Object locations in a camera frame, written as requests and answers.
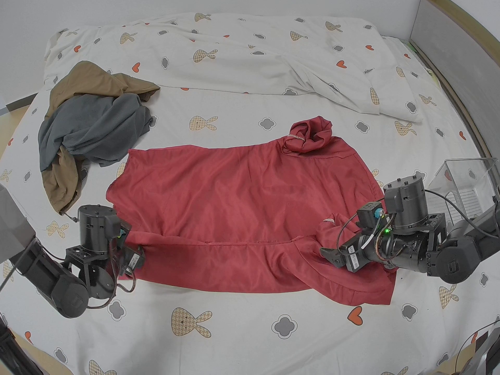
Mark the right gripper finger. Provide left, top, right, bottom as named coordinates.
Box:
left=320, top=248, right=347, bottom=270

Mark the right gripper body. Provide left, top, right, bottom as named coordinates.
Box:
left=341, top=232, right=393, bottom=273

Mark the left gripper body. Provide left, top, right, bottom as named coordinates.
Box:
left=114, top=248, right=146, bottom=280

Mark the red shirt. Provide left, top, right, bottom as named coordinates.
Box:
left=105, top=116, right=397, bottom=305

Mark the clear plastic box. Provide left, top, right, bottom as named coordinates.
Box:
left=424, top=157, right=500, bottom=226

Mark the grey garment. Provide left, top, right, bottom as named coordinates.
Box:
left=38, top=93, right=153, bottom=171

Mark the brown garment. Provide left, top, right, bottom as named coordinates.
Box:
left=42, top=60, right=161, bottom=224

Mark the white printed quilt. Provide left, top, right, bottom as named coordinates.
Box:
left=43, top=12, right=425, bottom=124

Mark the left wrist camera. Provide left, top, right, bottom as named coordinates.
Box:
left=109, top=214, right=131, bottom=249

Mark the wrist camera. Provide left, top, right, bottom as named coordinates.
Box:
left=109, top=214, right=131, bottom=249
left=357, top=201, right=391, bottom=231

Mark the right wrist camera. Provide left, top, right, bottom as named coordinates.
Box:
left=357, top=201, right=391, bottom=231

